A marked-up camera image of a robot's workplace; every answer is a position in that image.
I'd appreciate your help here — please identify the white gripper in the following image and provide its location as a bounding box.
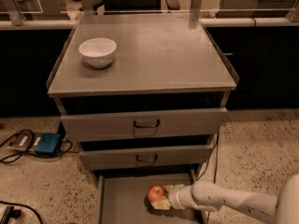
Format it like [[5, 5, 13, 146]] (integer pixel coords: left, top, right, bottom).
[[150, 184, 185, 210]]

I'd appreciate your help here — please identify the red apple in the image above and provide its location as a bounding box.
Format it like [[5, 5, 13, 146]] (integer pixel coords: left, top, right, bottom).
[[147, 185, 165, 203]]

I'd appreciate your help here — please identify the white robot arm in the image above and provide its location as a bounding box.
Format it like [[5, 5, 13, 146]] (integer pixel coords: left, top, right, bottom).
[[147, 175, 299, 224]]

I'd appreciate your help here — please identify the grey bottom drawer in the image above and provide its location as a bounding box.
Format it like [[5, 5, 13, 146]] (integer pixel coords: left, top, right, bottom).
[[94, 172, 206, 224]]

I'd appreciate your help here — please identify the grey drawer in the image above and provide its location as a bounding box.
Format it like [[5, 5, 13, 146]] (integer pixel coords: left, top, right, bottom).
[[61, 108, 227, 142], [79, 145, 212, 170], [94, 172, 206, 224]]

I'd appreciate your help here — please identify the grey middle drawer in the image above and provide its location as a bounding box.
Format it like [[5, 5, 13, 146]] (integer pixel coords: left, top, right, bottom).
[[79, 145, 212, 170]]

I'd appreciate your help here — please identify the grey top drawer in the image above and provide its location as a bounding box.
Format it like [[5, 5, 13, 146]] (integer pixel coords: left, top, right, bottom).
[[61, 108, 227, 142]]

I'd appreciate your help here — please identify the grey metal drawer cabinet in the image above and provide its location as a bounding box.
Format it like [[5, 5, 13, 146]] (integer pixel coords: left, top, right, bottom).
[[45, 12, 240, 224]]

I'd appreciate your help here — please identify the blue box on floor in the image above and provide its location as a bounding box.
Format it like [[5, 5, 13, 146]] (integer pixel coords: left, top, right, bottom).
[[34, 133, 61, 156]]

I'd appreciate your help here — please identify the grey flat device on floor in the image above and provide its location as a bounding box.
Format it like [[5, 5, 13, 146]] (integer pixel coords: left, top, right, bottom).
[[7, 133, 42, 151]]

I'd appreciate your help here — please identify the black device bottom left corner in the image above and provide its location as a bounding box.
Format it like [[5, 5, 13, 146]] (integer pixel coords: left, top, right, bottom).
[[0, 205, 22, 224]]

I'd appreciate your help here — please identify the white ceramic bowl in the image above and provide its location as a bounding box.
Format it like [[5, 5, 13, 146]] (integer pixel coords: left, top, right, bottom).
[[78, 37, 117, 68]]

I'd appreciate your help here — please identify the black cable beside cabinet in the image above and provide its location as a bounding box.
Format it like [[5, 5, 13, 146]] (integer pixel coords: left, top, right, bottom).
[[196, 131, 220, 224]]

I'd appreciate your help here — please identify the black cable on floor left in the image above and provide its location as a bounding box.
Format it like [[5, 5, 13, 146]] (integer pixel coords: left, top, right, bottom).
[[0, 128, 78, 164]]

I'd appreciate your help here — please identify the black cable bottom left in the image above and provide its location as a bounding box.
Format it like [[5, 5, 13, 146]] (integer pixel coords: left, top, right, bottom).
[[0, 200, 45, 224]]

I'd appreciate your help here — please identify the glass partition rail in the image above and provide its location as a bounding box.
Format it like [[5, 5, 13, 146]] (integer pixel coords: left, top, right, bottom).
[[0, 0, 299, 30]]

